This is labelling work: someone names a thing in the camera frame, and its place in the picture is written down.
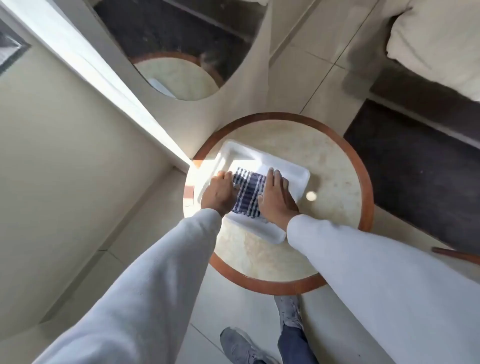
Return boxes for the person's left hand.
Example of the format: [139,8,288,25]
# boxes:
[200,170,242,217]

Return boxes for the person's right hand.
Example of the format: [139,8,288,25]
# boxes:
[257,168,300,229]

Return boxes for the blue white checked cloth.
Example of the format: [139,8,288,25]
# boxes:
[230,167,269,218]

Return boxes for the person's left forearm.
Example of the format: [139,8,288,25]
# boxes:
[33,208,223,364]

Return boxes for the person's right forearm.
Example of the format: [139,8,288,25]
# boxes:
[286,214,480,364]

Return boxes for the white rectangular tray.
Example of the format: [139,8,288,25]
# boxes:
[193,139,311,247]

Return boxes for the round table with wooden rim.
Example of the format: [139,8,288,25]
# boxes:
[182,112,375,296]

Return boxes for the person's grey right shoe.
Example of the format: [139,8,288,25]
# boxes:
[273,295,304,331]

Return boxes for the person's grey shoe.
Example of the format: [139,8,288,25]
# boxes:
[219,326,280,364]
[273,295,304,331]

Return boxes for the dark grey rug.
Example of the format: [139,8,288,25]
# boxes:
[343,99,480,256]

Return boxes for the person's blue jeans leg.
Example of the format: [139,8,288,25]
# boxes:
[277,323,320,364]

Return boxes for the person's grey left shoe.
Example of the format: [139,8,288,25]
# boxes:
[219,326,280,364]

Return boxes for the brown wooden furniture edge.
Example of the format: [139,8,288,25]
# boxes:
[431,246,480,265]

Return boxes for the white bed duvet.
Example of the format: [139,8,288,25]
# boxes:
[386,0,480,103]

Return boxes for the oval wall mirror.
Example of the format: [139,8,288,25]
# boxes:
[92,0,269,101]

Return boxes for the dark bed frame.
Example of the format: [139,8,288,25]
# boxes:
[368,15,480,149]

